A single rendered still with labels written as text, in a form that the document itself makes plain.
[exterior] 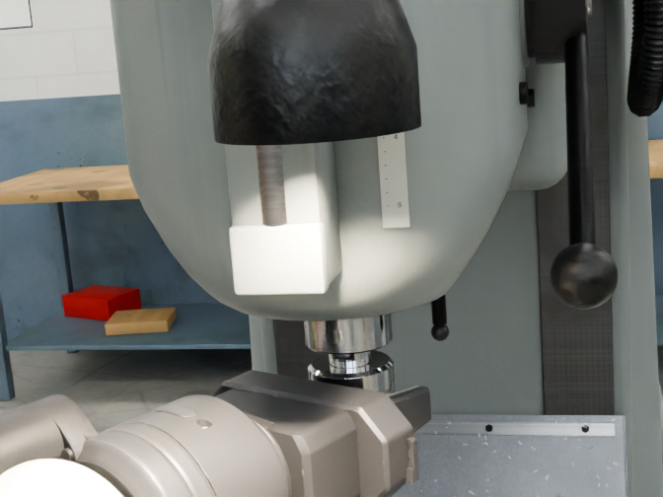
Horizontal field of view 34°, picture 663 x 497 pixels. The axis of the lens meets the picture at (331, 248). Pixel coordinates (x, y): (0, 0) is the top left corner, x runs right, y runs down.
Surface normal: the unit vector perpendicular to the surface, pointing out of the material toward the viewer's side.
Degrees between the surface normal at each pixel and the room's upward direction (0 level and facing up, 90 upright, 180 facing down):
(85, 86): 90
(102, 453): 45
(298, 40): 72
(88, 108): 90
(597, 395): 90
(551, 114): 90
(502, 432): 63
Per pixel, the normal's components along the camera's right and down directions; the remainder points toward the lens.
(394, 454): 0.80, 0.07
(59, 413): 0.40, -0.77
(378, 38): 0.59, -0.19
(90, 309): -0.53, 0.21
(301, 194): -0.21, 0.22
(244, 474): 0.68, -0.39
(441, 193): 0.29, 0.32
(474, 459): -0.21, -0.25
